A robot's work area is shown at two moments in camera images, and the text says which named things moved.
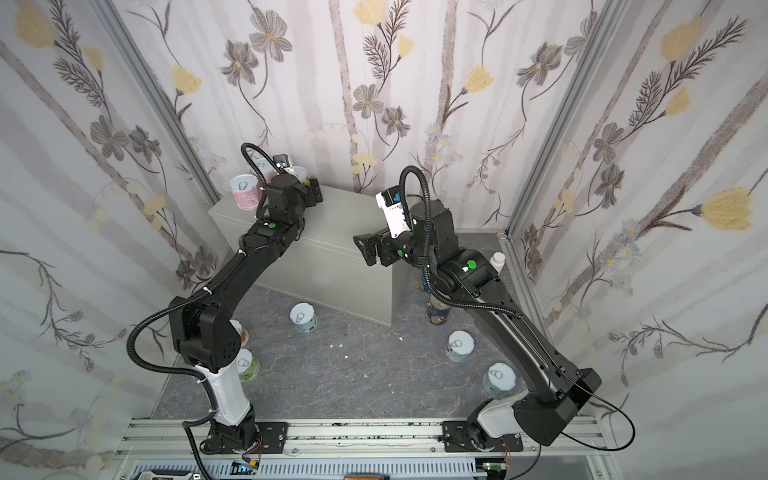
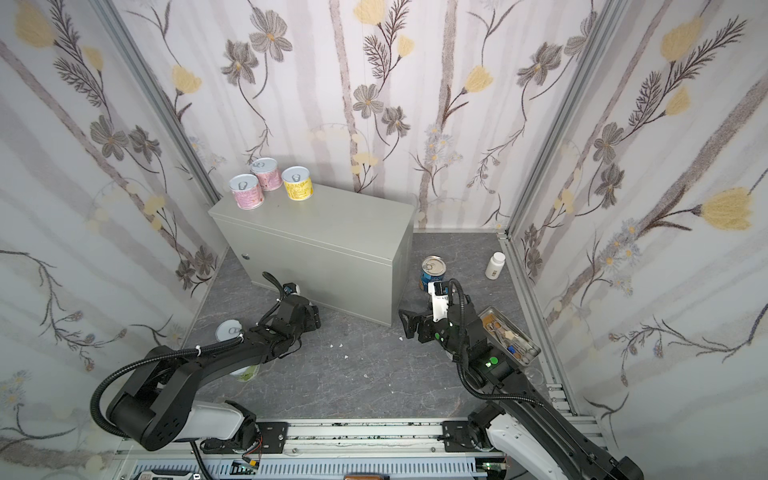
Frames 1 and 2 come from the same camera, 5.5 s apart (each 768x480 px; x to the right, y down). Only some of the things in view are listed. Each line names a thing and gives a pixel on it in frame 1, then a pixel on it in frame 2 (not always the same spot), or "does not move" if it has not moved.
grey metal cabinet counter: x=324 y=263 does not move
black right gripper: x=372 y=249 -> x=424 y=327
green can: x=248 y=366 does not move
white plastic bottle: x=497 y=261 does not move
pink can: x=245 y=188 does not move
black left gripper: x=312 y=192 -> x=303 y=311
